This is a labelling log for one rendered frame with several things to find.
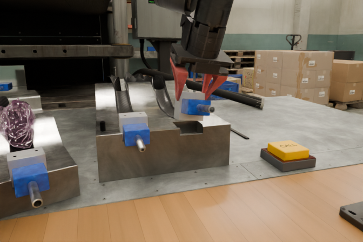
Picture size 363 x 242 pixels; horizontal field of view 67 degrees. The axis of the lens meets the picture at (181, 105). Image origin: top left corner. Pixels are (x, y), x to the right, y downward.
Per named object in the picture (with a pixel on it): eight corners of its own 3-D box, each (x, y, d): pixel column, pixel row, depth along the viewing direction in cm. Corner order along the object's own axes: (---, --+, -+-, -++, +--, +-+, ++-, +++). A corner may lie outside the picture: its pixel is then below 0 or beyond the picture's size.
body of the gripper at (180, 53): (169, 52, 51) (176, 12, 48) (219, 58, 54) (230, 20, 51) (176, 66, 46) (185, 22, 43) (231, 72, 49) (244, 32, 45)
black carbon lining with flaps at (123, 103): (192, 127, 60) (193, 84, 58) (116, 134, 55) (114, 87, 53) (159, 98, 92) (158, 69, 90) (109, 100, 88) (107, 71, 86)
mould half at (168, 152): (229, 165, 57) (232, 101, 55) (99, 182, 50) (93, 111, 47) (169, 110, 104) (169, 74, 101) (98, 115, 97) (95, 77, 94)
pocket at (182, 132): (204, 143, 55) (204, 126, 54) (178, 146, 53) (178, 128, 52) (196, 136, 59) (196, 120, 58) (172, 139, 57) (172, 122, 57)
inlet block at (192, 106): (224, 127, 44) (227, 93, 44) (195, 126, 43) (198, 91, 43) (196, 119, 57) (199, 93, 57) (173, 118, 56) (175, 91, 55)
